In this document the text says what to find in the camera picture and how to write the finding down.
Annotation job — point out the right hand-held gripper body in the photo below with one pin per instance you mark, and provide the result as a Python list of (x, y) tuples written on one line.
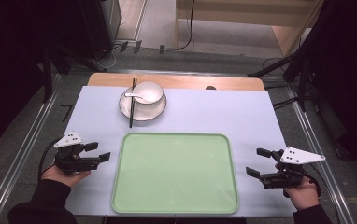
[(295, 157)]

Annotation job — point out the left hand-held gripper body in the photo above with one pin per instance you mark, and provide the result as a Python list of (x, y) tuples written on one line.
[(74, 163)]

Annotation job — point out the person's left hand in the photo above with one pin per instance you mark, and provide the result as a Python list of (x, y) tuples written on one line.
[(59, 178)]

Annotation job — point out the person's right hand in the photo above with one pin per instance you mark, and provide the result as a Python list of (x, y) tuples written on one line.
[(304, 196)]

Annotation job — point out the pale blue table mat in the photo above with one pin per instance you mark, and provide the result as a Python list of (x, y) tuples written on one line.
[(229, 115)]

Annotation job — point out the black chopstick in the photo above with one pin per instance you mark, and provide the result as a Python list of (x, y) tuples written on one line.
[(133, 105), (131, 112)]

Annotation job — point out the white plate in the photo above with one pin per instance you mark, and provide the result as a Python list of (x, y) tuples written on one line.
[(142, 112)]

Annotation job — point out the white spoon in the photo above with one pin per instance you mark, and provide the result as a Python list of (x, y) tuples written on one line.
[(144, 98)]

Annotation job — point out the green plastic tray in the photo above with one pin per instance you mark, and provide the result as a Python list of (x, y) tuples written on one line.
[(175, 174)]

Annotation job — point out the black tripod stand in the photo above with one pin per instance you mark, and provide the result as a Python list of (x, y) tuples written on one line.
[(47, 71), (302, 77)]

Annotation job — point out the white bowl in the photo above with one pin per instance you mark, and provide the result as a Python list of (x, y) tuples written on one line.
[(150, 90)]

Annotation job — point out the black cabinet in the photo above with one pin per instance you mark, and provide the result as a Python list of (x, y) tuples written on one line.
[(100, 28)]

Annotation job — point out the wooden shelf unit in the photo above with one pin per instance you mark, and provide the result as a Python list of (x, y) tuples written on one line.
[(279, 31)]

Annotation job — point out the metal floor rail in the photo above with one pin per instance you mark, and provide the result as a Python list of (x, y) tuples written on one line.
[(320, 149), (14, 168)]

